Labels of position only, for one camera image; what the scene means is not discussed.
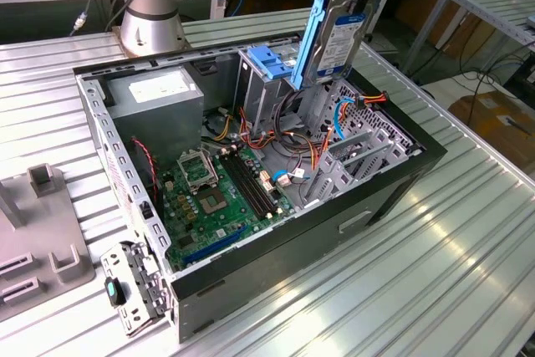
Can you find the hard disk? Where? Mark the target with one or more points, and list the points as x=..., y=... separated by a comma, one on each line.
x=334, y=47

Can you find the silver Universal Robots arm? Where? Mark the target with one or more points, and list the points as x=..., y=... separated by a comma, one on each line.
x=150, y=6

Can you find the metal disk bay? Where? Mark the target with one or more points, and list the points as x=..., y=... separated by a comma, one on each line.
x=334, y=175

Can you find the metal slat side table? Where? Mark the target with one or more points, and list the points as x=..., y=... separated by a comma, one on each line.
x=489, y=6

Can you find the blue plastic drive latch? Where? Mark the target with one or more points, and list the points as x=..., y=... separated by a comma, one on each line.
x=265, y=65

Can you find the metal optical drive cage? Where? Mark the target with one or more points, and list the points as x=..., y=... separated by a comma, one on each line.
x=259, y=98

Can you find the cardboard box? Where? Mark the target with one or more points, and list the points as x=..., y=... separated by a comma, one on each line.
x=497, y=120

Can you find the small blue labelled plug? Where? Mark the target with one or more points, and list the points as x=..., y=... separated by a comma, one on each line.
x=279, y=174

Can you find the beige board connector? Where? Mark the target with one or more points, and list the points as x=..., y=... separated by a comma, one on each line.
x=284, y=182

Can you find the tall white board connector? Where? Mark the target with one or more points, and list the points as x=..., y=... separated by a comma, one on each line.
x=266, y=182

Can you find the black RAM slot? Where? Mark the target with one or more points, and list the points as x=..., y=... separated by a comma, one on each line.
x=244, y=189
x=253, y=184
x=257, y=181
x=248, y=187

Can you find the grey power supply unit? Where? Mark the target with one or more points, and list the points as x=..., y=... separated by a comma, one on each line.
x=159, y=114

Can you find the CPU socket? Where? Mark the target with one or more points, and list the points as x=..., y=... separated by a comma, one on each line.
x=213, y=203

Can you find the black case fan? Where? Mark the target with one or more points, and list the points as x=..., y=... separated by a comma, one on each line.
x=144, y=166

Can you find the green motherboard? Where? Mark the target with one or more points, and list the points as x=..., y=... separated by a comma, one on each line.
x=225, y=225

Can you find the black open PC case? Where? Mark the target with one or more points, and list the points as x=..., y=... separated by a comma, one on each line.
x=292, y=256

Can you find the blue expansion slot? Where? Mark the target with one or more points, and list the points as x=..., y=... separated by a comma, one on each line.
x=217, y=244

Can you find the grey parts rack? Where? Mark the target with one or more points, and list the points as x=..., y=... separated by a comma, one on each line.
x=46, y=223

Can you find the black latch teal button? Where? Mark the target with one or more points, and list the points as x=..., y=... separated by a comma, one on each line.
x=111, y=290

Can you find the metal slot bracket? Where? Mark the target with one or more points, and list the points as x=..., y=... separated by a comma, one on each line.
x=121, y=256

